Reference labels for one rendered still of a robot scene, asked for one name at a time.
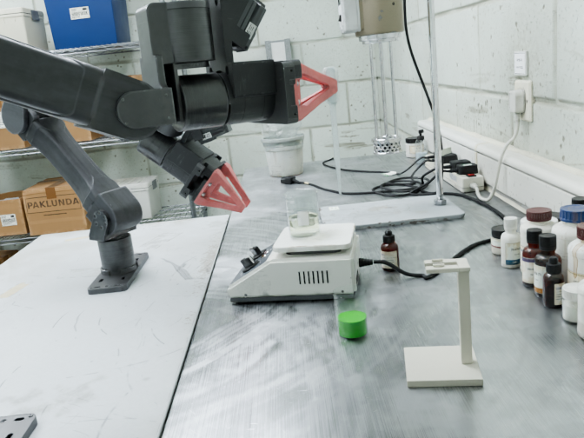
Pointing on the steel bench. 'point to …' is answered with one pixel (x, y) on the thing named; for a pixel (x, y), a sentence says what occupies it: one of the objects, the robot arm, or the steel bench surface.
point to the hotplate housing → (301, 275)
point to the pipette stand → (417, 364)
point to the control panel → (255, 265)
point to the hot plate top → (329, 234)
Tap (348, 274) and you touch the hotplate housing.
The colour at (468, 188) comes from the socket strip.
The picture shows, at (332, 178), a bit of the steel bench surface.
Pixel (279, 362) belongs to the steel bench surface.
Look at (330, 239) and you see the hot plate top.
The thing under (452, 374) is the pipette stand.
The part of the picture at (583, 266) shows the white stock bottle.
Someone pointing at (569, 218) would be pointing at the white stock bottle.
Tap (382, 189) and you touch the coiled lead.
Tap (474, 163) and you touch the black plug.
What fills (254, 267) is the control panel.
